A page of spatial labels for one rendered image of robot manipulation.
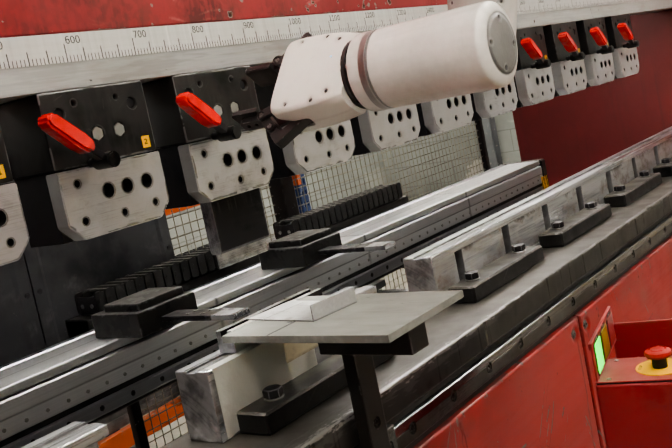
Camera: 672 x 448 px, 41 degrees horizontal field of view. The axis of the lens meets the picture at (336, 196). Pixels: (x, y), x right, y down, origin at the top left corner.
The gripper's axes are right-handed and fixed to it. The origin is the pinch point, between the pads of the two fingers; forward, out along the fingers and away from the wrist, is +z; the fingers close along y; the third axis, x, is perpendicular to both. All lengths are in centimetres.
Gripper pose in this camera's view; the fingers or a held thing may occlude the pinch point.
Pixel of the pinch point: (257, 97)
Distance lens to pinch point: 106.8
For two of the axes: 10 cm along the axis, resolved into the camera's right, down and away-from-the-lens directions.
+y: -2.1, 8.8, -4.2
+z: -7.9, 1.0, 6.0
